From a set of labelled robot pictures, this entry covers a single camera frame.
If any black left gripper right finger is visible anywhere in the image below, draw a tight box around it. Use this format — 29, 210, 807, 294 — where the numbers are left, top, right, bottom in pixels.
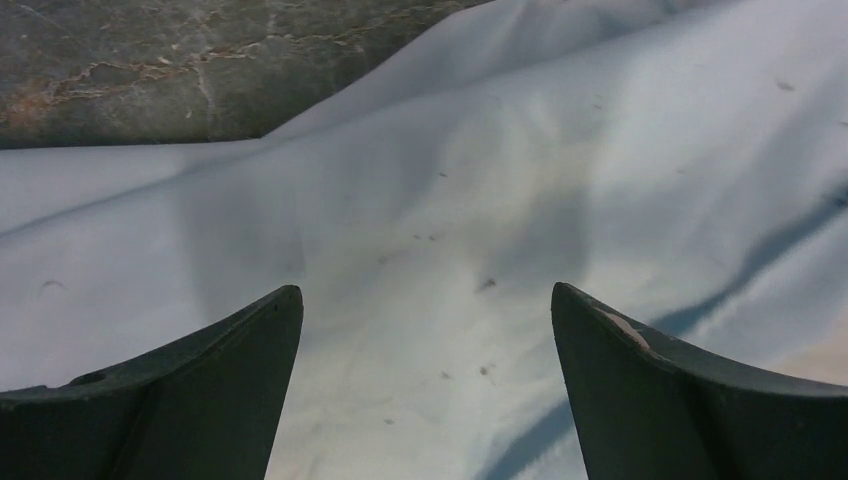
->
551, 283, 847, 479

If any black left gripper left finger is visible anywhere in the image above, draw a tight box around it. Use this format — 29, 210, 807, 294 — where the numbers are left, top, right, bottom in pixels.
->
1, 285, 304, 479

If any light blue pillowcase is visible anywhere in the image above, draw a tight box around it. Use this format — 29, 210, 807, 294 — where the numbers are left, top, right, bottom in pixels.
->
1, 1, 847, 479

